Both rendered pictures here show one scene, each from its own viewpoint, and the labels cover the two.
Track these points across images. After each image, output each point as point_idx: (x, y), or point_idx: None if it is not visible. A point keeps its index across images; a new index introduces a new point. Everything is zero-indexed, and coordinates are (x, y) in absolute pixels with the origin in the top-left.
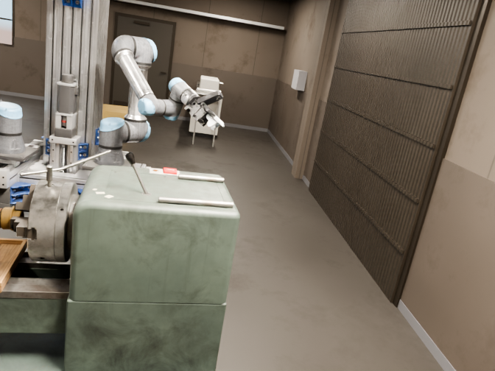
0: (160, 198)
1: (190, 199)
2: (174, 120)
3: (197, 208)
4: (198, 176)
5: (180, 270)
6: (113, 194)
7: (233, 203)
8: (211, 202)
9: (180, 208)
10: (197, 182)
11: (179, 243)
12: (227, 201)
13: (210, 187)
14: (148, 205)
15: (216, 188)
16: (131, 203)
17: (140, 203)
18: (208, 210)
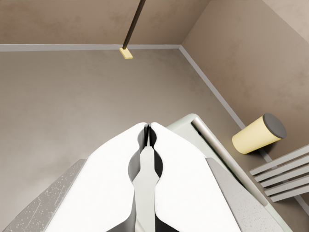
0: (266, 199)
1: (237, 164)
2: None
3: (229, 155)
4: (139, 225)
5: None
6: None
7: (175, 124)
8: (216, 140)
9: (244, 172)
10: (150, 218)
11: None
12: (180, 131)
13: (150, 180)
14: (273, 208)
15: (148, 167)
16: (289, 229)
17: (281, 220)
18: (219, 142)
